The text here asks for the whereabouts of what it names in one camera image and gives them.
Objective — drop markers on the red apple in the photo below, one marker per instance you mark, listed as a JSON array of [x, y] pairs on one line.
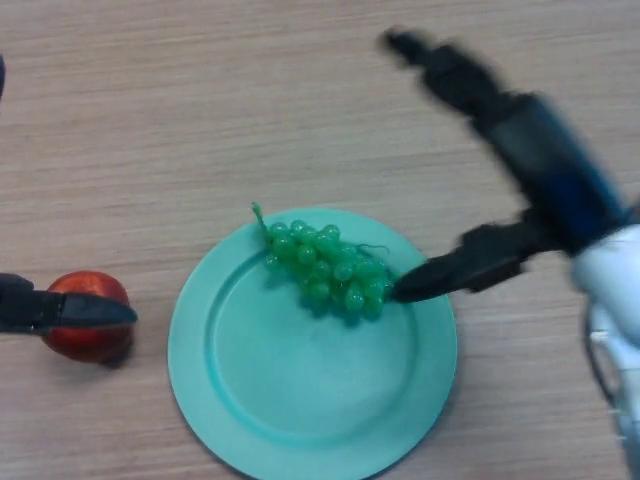
[[95, 345]]

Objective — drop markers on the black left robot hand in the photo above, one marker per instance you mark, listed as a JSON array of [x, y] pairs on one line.
[[65, 312]]

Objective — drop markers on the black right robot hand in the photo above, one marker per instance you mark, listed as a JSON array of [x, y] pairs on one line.
[[545, 150]]

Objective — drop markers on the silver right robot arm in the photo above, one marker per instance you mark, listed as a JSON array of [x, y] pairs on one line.
[[612, 310]]

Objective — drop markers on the green grape bunch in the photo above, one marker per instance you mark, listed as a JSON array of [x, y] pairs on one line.
[[327, 275]]

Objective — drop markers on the green round plate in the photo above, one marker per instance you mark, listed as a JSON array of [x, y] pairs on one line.
[[310, 345]]

